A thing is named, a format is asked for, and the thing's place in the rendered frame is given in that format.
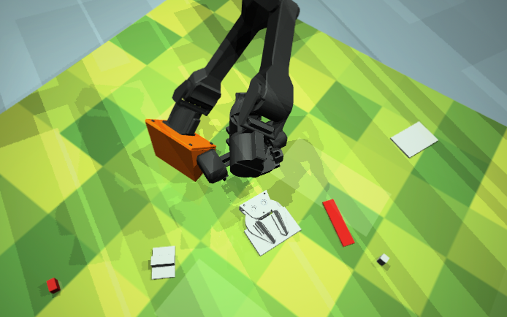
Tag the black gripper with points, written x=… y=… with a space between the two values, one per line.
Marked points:
x=214 y=167

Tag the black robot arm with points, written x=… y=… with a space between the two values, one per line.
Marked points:
x=270 y=93

